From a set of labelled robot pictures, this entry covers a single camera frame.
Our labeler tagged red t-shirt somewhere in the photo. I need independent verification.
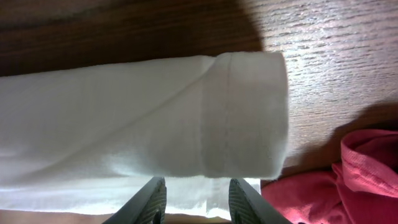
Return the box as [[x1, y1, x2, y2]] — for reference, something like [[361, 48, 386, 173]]
[[262, 129, 397, 224]]

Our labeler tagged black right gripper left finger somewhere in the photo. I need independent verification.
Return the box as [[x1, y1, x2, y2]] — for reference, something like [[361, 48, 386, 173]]
[[103, 177, 167, 224]]

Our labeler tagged white printed t-shirt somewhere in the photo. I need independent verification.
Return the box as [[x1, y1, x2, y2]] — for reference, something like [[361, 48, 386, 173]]
[[1, 52, 289, 218]]

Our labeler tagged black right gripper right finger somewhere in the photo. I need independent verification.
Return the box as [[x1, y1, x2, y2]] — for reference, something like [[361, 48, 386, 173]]
[[228, 179, 291, 224]]

